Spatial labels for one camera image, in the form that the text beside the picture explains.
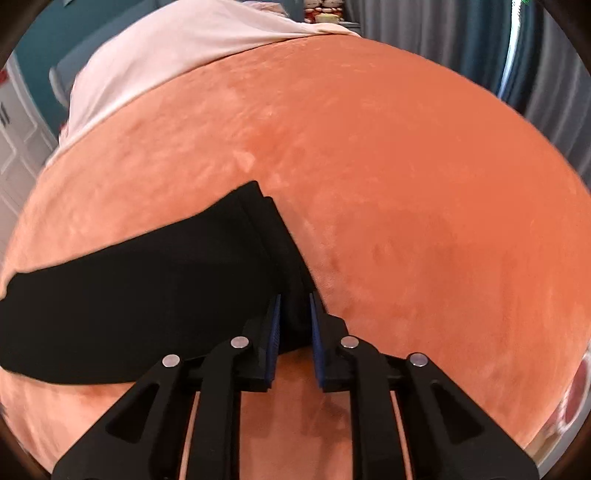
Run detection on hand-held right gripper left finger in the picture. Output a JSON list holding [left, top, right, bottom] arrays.
[[52, 293, 282, 480]]

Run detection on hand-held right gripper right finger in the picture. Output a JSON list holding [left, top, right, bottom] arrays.
[[308, 291, 540, 480]]

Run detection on black pants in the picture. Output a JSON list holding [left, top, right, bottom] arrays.
[[0, 180, 331, 385]]

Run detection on orange plush blanket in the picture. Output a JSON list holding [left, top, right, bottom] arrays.
[[0, 34, 591, 480]]

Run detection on pink round object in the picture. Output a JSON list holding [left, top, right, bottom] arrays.
[[560, 351, 591, 430]]

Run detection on pale pink bed sheet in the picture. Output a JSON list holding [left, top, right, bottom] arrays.
[[46, 0, 363, 167]]

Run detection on white wardrobe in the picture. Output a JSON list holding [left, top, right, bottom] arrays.
[[0, 51, 58, 232]]

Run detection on grey curtain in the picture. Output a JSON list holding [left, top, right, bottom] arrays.
[[344, 0, 513, 95], [505, 9, 591, 155]]

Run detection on blue padded headboard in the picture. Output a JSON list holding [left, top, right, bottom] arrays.
[[48, 28, 139, 112]]

